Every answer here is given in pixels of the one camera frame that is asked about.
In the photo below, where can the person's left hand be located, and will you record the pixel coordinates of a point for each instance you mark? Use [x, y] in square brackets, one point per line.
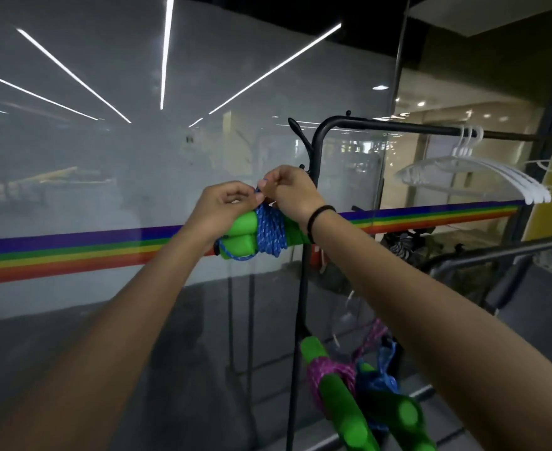
[212, 208]

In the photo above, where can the person's right hand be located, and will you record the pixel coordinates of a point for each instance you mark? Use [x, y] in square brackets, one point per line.
[294, 194]

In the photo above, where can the person's left fingers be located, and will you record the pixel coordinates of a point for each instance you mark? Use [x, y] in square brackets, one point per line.
[243, 194]

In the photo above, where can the person's right fingers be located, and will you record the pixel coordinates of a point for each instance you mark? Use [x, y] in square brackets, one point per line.
[273, 183]

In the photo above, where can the person's right forearm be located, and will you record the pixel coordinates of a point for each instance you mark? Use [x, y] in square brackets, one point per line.
[445, 333]

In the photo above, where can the person's left forearm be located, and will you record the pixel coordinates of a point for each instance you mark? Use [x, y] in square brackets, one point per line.
[92, 347]

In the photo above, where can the black wristband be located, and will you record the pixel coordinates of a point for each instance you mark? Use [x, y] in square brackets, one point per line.
[314, 216]

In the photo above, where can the black metal clothes rack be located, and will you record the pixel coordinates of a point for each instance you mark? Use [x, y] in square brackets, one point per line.
[303, 286]

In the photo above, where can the zebra striped item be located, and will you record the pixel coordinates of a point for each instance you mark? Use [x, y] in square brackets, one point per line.
[402, 248]

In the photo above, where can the white plastic hanger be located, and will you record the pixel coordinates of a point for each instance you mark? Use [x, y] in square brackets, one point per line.
[527, 180]
[445, 166]
[501, 176]

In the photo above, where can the grey metal rail frame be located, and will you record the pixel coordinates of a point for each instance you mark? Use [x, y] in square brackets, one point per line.
[501, 253]

